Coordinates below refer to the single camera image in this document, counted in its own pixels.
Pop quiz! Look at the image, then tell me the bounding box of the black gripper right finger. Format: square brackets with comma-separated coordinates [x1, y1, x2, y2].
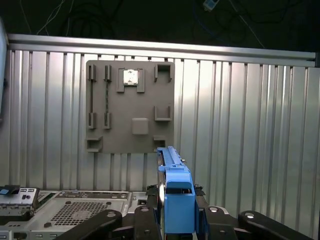
[194, 183, 316, 240]

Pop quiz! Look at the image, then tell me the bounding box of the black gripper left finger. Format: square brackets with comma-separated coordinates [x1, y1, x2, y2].
[53, 184, 165, 240]

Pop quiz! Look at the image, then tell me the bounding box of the hard disk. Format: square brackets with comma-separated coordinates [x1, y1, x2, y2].
[156, 145, 202, 236]

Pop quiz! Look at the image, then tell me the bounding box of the black open PC case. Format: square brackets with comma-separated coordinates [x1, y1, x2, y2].
[0, 184, 156, 240]

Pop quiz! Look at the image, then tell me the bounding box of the grey parts rack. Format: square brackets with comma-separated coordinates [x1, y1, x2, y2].
[85, 59, 176, 154]

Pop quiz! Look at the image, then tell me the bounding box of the silver CPU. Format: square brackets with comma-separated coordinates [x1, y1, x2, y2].
[123, 68, 140, 86]

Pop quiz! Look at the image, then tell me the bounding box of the pale blue teach pendant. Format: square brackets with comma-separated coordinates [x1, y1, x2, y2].
[0, 18, 8, 126]

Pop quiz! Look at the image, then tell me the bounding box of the pale blue plug adapter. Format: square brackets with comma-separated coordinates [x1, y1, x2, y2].
[202, 0, 216, 11]

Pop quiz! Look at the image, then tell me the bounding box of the hinged metal slot bracket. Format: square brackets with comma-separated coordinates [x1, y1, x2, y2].
[0, 184, 41, 218]

